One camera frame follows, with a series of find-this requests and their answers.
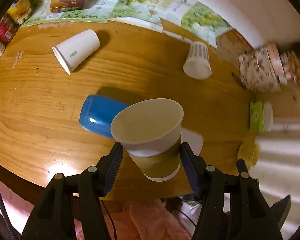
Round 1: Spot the paper cup with brown sleeve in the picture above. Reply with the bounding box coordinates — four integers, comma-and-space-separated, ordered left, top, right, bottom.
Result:
110, 98, 184, 182

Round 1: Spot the translucent white plastic cup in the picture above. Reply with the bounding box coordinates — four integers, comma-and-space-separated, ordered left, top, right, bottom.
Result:
181, 128, 203, 155

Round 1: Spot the blue plastic cup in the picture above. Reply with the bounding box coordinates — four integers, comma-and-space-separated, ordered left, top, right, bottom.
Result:
79, 95, 129, 139

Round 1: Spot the checkered paper cup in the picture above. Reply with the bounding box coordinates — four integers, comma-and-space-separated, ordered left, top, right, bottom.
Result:
183, 42, 212, 80

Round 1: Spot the plain white paper cup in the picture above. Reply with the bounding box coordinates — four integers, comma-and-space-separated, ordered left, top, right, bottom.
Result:
52, 29, 100, 75

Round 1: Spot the dark red printed cup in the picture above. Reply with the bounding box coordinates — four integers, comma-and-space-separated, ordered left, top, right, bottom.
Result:
48, 0, 89, 13

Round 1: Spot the yellow small bowl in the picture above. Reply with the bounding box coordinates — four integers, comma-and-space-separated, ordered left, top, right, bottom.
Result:
237, 141, 261, 169

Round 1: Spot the green wet wipes pack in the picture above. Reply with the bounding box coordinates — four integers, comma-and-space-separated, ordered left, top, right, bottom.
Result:
249, 101, 274, 132

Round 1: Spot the black pen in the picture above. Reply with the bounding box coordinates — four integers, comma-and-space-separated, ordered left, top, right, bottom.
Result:
231, 73, 247, 90

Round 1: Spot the patterned fabric bag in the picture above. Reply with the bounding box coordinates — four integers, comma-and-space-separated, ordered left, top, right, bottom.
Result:
238, 42, 285, 93

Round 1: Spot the doll with dark hair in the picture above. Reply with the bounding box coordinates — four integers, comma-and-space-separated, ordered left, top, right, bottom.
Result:
280, 42, 300, 85

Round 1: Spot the red small box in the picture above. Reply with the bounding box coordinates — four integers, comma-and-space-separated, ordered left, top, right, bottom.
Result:
0, 14, 18, 44

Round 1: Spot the green grape poster sheet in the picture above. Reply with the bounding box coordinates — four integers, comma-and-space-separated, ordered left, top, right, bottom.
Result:
23, 0, 232, 47

